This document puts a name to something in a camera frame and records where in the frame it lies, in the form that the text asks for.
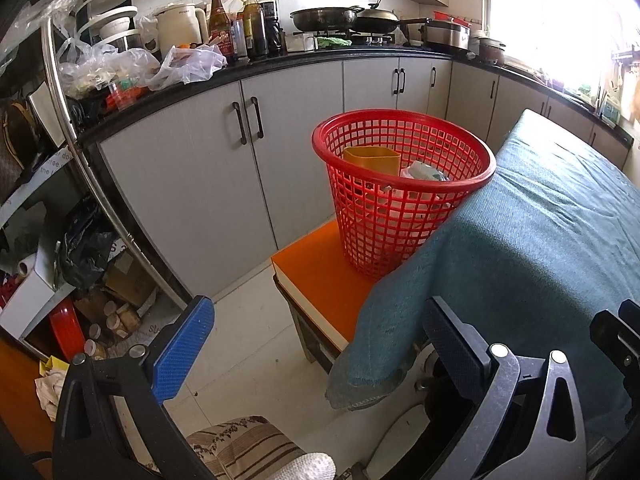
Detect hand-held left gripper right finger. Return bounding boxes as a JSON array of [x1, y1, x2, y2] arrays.
[[422, 296, 588, 480]]

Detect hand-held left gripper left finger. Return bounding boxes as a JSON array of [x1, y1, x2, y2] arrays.
[[52, 295, 217, 480]]

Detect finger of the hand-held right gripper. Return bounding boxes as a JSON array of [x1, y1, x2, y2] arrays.
[[590, 299, 640, 379]]

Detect red plastic basket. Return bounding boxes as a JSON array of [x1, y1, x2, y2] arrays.
[[311, 109, 498, 283]]

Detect pale green tissue packet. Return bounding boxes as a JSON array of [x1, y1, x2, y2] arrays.
[[399, 160, 452, 182]]

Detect tan paper cup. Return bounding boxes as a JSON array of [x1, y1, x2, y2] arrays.
[[343, 145, 402, 177]]

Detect person's left hand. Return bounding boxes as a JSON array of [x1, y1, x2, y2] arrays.
[[295, 451, 337, 480]]

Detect striped cushion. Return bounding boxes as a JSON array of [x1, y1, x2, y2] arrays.
[[185, 414, 308, 480]]

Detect red plastic basin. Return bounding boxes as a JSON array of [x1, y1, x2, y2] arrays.
[[49, 296, 87, 362]]

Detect black plastic bag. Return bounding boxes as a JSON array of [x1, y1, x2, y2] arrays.
[[56, 202, 121, 292]]

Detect crumpled white cloth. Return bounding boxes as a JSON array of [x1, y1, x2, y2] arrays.
[[34, 357, 70, 423]]

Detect orange stool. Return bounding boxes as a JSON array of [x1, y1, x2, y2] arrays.
[[270, 219, 383, 367]]

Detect white cardboard box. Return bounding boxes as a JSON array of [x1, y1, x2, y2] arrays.
[[0, 255, 66, 341]]

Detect grey kitchen cabinets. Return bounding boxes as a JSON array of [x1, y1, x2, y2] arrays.
[[82, 55, 633, 306]]

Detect white plastic container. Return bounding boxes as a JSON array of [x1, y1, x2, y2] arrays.
[[597, 87, 623, 123]]

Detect brown patterned handbag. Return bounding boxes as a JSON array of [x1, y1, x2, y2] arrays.
[[0, 101, 43, 201]]

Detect clear plastic bags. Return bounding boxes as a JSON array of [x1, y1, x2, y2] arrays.
[[56, 40, 229, 101]]

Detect maroon cooking pot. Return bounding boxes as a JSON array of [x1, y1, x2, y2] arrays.
[[477, 36, 508, 67]]

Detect black countertop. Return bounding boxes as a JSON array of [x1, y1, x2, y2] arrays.
[[75, 42, 635, 151]]

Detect steel rice cooker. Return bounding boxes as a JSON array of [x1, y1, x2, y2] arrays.
[[419, 17, 472, 53]]

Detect gas stove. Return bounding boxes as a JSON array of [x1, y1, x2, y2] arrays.
[[291, 30, 408, 50]]

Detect white electric kettle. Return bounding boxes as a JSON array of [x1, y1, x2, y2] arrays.
[[151, 3, 209, 47]]

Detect row of sauce bottles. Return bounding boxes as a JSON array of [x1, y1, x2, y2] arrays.
[[206, 0, 287, 61]]

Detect green cloth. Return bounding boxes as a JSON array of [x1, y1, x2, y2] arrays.
[[315, 35, 354, 51]]

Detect red plastic tray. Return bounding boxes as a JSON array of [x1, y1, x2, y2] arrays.
[[432, 9, 474, 26]]

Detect black wok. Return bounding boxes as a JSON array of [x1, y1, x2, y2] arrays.
[[351, 0, 432, 36]]

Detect white dish rack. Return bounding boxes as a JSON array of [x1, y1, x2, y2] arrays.
[[72, 0, 145, 56]]

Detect black frying pan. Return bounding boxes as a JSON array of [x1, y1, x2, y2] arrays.
[[289, 6, 365, 33]]

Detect steel shelf rail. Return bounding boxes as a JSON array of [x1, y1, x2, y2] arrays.
[[41, 16, 196, 313]]

